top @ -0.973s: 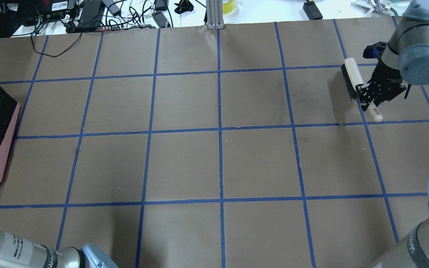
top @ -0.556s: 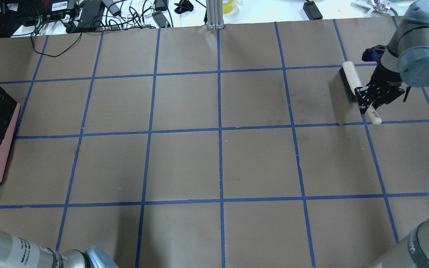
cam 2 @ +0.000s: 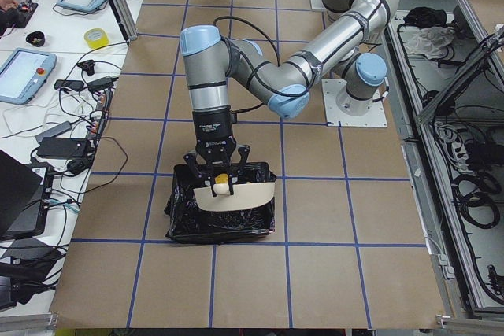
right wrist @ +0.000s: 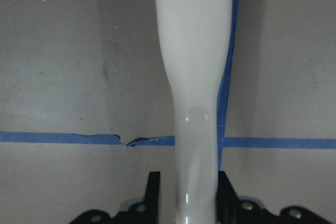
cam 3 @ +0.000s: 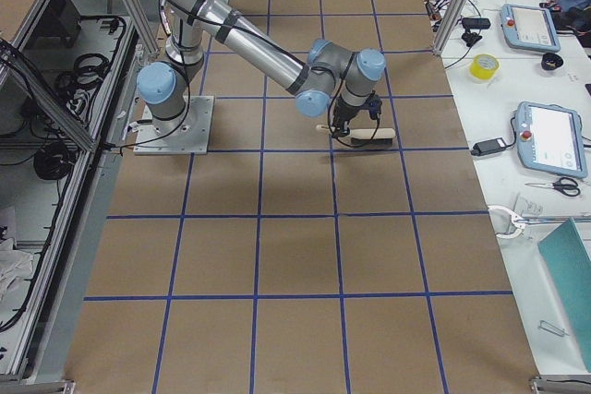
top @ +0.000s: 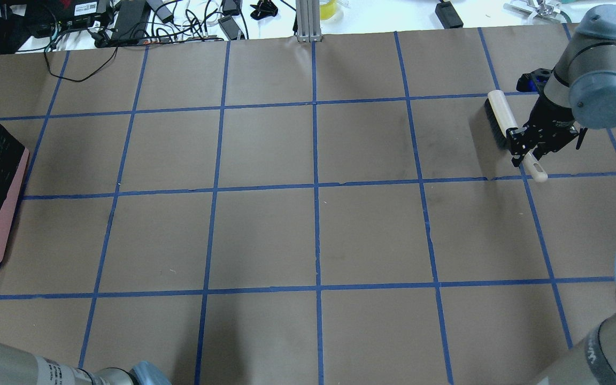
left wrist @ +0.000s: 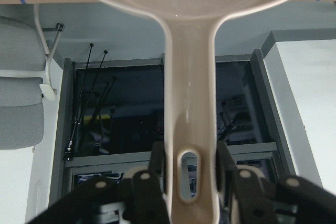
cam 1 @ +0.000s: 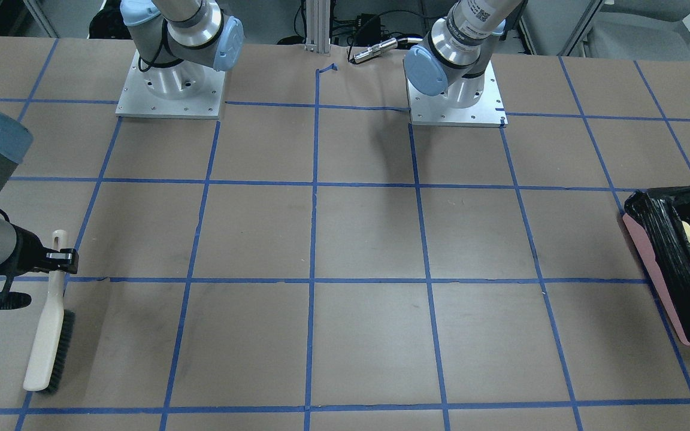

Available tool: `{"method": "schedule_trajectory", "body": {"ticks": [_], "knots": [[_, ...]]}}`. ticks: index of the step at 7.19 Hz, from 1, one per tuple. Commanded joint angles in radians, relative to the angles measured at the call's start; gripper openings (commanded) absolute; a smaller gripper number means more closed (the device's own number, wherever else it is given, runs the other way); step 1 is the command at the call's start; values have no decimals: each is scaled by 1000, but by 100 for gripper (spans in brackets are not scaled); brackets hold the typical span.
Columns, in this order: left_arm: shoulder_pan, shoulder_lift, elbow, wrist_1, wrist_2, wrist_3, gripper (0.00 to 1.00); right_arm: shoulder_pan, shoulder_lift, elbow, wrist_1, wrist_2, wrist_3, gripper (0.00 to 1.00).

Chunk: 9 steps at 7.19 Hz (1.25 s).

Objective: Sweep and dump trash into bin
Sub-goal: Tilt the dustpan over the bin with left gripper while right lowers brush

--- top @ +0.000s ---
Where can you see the white clamp tool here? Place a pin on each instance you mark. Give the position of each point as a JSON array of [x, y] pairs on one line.
[[535, 11]]

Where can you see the beige hand brush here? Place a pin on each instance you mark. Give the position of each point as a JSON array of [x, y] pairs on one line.
[[509, 136]]

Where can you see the yellow tape roll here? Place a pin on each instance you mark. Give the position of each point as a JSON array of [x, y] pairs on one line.
[[327, 9]]

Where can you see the aluminium frame post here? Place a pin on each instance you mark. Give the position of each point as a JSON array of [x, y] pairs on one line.
[[308, 21]]

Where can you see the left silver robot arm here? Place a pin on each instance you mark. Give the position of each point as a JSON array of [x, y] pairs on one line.
[[22, 367]]

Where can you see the black power adapter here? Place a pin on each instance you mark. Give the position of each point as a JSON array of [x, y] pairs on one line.
[[448, 15]]

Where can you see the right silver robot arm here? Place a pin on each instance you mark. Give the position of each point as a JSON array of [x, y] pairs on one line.
[[577, 95]]

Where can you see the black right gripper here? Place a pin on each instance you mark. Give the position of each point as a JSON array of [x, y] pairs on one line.
[[552, 118]]

